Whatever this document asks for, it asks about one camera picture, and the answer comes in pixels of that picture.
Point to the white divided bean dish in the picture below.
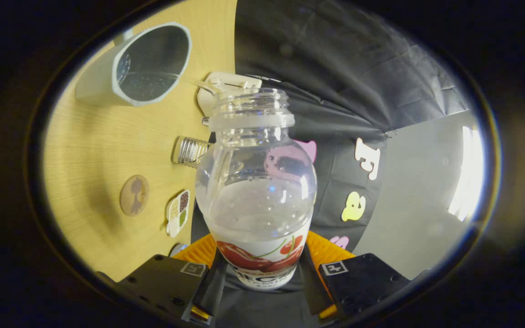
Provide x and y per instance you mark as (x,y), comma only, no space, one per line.
(178,214)

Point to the clear plastic juice bottle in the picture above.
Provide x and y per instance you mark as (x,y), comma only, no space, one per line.
(258,205)

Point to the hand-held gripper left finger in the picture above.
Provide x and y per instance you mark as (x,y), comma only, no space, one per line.
(210,287)

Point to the round brown coaster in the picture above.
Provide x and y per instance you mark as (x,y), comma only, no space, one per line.
(134,196)

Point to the white toaster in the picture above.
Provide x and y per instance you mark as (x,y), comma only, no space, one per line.
(205,102)

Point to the blue plate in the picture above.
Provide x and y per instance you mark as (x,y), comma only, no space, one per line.
(178,249)

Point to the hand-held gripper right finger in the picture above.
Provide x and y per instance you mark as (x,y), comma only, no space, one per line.
(312,282)

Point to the wooden table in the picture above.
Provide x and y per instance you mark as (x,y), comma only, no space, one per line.
(94,150)

